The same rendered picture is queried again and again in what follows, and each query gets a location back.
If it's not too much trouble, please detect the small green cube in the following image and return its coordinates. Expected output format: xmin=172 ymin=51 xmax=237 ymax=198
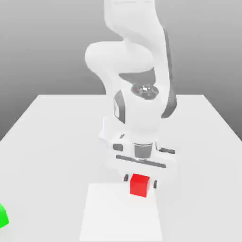
xmin=0 ymin=203 xmax=10 ymax=230

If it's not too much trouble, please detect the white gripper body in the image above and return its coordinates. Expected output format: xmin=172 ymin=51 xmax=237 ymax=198
xmin=112 ymin=152 xmax=178 ymax=182

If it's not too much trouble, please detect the small red cube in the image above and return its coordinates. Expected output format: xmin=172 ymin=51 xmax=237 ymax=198
xmin=130 ymin=173 xmax=151 ymax=199

